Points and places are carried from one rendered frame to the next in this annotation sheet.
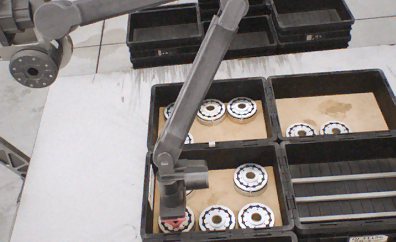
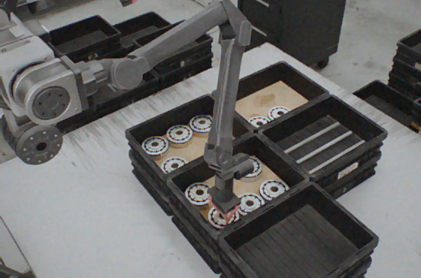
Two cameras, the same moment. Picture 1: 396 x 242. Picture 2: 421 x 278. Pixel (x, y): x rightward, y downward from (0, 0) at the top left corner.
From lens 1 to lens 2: 0.81 m
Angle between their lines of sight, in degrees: 28
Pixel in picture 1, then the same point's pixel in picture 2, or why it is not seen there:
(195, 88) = (229, 96)
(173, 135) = (225, 137)
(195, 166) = (241, 157)
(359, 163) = (307, 128)
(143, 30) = not seen: hidden behind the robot
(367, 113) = (288, 95)
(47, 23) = (125, 76)
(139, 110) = (98, 166)
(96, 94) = (42, 170)
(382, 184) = (329, 136)
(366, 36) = not seen: hidden behind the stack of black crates
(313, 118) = (255, 112)
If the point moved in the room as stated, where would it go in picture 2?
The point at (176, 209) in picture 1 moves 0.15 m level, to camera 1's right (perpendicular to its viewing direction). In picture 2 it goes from (232, 200) to (268, 178)
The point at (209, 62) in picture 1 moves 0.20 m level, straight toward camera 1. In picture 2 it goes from (234, 74) to (280, 108)
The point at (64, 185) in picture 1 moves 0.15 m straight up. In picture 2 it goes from (78, 255) to (70, 228)
